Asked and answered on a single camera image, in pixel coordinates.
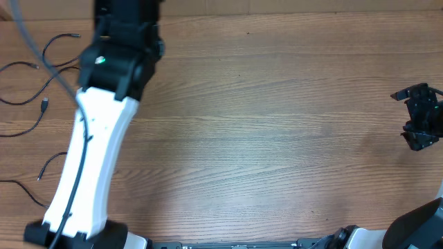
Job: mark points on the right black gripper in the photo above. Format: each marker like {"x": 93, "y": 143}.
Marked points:
{"x": 419, "y": 137}

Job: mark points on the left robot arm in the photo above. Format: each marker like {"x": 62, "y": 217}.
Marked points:
{"x": 114, "y": 70}

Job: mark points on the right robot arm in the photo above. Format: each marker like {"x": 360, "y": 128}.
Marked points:
{"x": 422, "y": 227}

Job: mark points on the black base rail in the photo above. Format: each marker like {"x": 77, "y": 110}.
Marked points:
{"x": 297, "y": 244}

